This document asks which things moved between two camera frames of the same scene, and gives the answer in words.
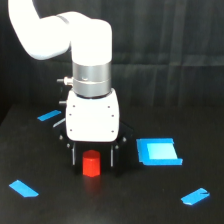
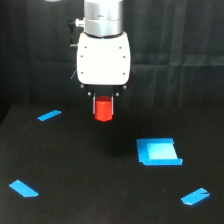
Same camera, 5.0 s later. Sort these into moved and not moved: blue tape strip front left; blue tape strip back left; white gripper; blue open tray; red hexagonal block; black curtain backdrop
Moved: white gripper; red hexagonal block
Not moved: blue open tray; blue tape strip back left; black curtain backdrop; blue tape strip front left
